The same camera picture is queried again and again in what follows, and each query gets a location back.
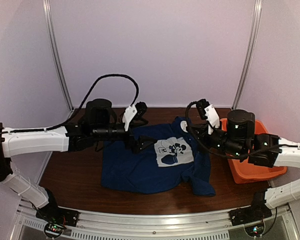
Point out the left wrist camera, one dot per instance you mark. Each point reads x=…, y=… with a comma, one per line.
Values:
x=133, y=112

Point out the navy white clothing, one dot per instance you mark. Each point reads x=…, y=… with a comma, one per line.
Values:
x=173, y=159

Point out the orange plastic bin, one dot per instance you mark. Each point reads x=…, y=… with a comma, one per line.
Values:
x=244, y=172

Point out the left aluminium frame post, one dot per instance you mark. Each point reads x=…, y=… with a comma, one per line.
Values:
x=55, y=53

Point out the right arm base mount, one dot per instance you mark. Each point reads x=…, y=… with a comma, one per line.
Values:
x=245, y=215

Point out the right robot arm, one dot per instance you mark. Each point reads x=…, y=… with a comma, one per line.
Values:
x=240, y=142

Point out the front aluminium rail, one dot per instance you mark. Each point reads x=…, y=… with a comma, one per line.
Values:
x=213, y=225

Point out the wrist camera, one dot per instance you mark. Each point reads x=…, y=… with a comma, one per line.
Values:
x=133, y=112
x=208, y=112

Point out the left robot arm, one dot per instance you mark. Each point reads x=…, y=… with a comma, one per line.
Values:
x=98, y=124

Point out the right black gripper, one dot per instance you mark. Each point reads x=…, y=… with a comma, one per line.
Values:
x=201, y=136

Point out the right circuit board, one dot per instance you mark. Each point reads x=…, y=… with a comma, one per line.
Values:
x=255, y=230

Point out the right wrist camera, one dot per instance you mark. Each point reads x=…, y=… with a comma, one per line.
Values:
x=208, y=112

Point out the left circuit board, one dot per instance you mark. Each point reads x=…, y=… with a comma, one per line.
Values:
x=53, y=230

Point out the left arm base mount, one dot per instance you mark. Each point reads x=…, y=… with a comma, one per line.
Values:
x=64, y=217

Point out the aluminium frame post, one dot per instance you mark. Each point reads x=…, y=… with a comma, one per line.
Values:
x=254, y=30
x=55, y=53

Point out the right aluminium frame post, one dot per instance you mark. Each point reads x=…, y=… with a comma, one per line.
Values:
x=254, y=30

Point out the circuit board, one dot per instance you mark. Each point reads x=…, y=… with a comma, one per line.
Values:
x=53, y=230
x=255, y=230

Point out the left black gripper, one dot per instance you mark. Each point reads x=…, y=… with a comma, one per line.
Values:
x=136, y=146

